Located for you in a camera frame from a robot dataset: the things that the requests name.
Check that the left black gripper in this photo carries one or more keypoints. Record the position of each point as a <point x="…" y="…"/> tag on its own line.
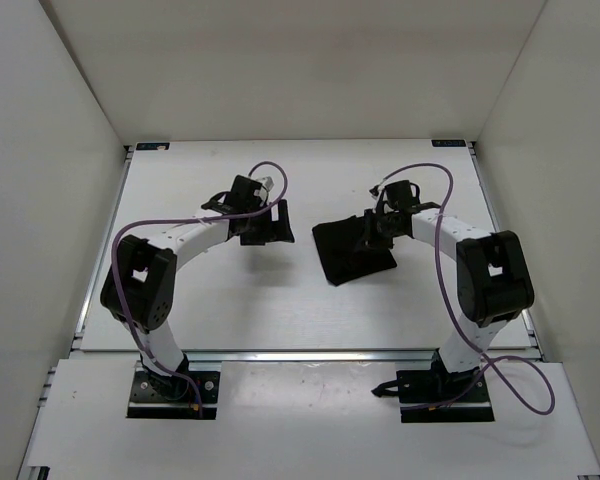
<point x="273" y="230"/>

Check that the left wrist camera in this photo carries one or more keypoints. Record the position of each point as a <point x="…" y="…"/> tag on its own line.
<point x="247" y="187"/>

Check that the black skirt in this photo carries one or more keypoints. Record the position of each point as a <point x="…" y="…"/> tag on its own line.
<point x="341" y="255"/>

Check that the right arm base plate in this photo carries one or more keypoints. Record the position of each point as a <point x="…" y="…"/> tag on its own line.
<point x="423" y="400"/>

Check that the left blue label sticker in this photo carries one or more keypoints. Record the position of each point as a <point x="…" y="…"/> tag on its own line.
<point x="152" y="146"/>

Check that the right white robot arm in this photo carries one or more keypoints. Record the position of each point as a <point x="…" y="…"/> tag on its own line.
<point x="493" y="284"/>

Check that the right blue label sticker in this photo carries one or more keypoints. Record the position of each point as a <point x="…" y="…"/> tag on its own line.
<point x="448" y="143"/>

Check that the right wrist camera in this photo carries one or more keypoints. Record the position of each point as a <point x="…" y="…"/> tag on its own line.
<point x="398" y="195"/>

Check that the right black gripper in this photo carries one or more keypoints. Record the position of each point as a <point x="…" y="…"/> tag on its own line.
<point x="368" y="240"/>

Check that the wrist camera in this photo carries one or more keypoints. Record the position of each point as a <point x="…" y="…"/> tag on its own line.
<point x="247" y="187"/>
<point x="398" y="195"/>

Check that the blue label sticker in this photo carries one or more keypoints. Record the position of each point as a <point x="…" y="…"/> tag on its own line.
<point x="448" y="143"/>
<point x="152" y="146"/>

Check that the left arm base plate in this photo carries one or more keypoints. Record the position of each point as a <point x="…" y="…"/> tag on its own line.
<point x="151" y="398"/>

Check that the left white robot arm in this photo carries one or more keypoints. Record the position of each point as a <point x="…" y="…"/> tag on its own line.
<point x="146" y="256"/>

